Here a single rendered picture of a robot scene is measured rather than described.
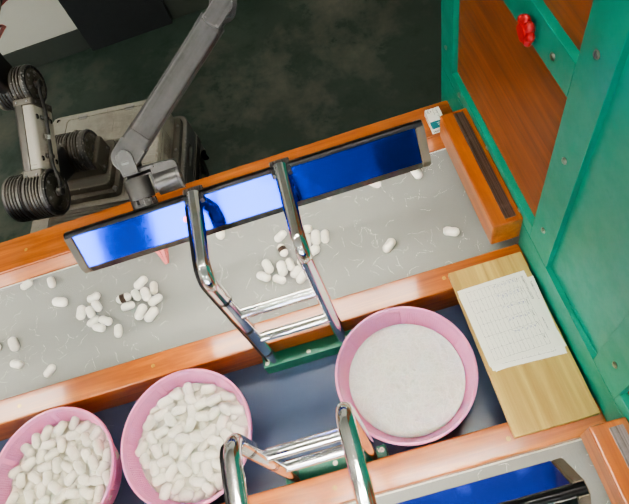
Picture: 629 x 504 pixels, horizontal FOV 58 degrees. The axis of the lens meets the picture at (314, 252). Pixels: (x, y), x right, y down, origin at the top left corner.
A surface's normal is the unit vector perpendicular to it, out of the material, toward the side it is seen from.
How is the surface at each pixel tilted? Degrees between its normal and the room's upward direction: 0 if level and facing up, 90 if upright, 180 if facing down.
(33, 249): 0
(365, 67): 0
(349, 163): 58
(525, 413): 0
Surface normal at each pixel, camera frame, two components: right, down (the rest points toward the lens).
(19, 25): 0.24, 0.83
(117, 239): 0.08, 0.45
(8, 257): -0.20, -0.47
